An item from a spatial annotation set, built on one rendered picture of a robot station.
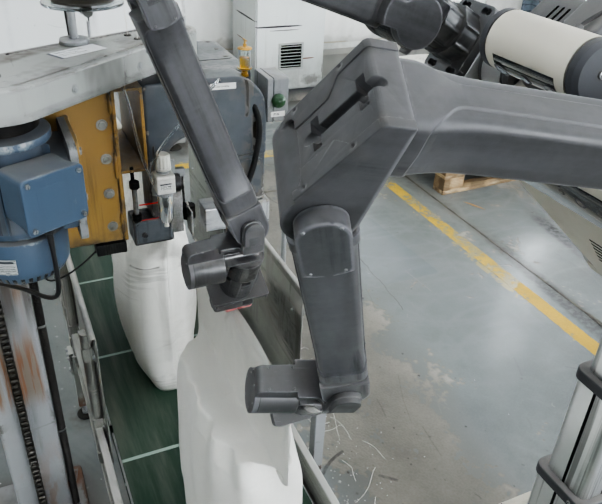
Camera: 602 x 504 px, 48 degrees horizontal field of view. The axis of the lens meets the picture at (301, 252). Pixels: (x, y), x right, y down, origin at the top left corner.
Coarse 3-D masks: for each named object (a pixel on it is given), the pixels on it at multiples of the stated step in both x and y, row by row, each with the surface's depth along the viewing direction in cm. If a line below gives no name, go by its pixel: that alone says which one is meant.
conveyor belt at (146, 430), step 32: (96, 256) 249; (96, 288) 231; (96, 320) 216; (128, 352) 203; (128, 384) 192; (128, 416) 181; (160, 416) 182; (128, 448) 172; (160, 448) 172; (128, 480) 163; (160, 480) 164
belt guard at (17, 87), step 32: (128, 32) 122; (192, 32) 125; (0, 64) 102; (32, 64) 102; (64, 64) 103; (96, 64) 104; (128, 64) 111; (0, 96) 92; (32, 96) 95; (64, 96) 100; (96, 96) 106
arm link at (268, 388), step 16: (256, 368) 82; (272, 368) 82; (288, 368) 82; (304, 368) 83; (256, 384) 81; (272, 384) 81; (288, 384) 81; (304, 384) 82; (256, 400) 81; (272, 400) 82; (288, 400) 82; (320, 400) 81; (336, 400) 78; (352, 400) 77
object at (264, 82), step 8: (256, 72) 135; (264, 72) 134; (272, 72) 134; (280, 72) 134; (256, 80) 136; (264, 80) 132; (272, 80) 131; (280, 80) 131; (288, 80) 132; (264, 88) 133; (272, 88) 132; (280, 88) 132; (288, 88) 133; (264, 96) 134; (272, 96) 132; (272, 120) 135; (280, 120) 136
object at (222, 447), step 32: (224, 320) 126; (192, 352) 139; (224, 352) 131; (256, 352) 111; (192, 384) 131; (224, 384) 130; (192, 416) 129; (224, 416) 124; (256, 416) 118; (192, 448) 131; (224, 448) 118; (256, 448) 117; (288, 448) 105; (192, 480) 141; (224, 480) 120; (256, 480) 116; (288, 480) 119
